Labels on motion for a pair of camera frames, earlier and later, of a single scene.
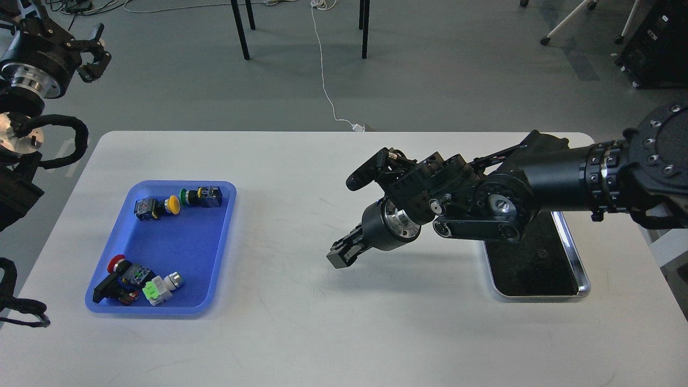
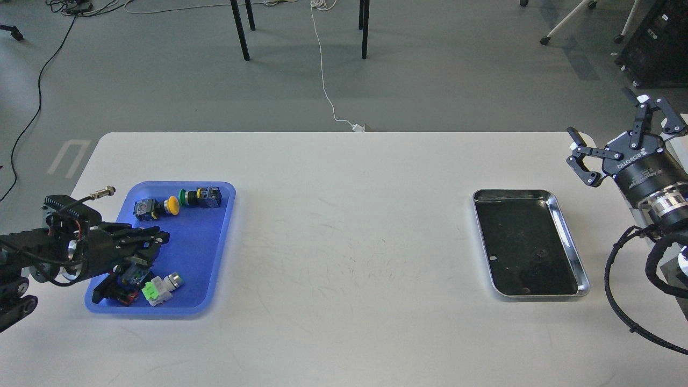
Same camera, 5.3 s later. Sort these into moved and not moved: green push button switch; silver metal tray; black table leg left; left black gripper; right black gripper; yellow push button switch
Moved: left black gripper; right black gripper
Not moved: black table leg left; green push button switch; yellow push button switch; silver metal tray
